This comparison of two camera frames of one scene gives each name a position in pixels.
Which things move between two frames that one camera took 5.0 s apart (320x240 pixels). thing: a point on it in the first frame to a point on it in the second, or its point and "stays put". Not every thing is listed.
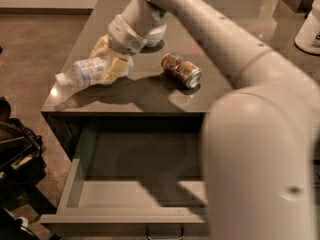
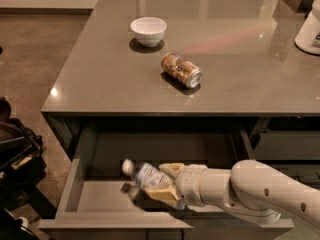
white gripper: x=124 y=38 to x=187 y=183
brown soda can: x=183 y=70 stays put
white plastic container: x=308 y=35 stays put
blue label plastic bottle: x=88 y=71 to x=146 y=176
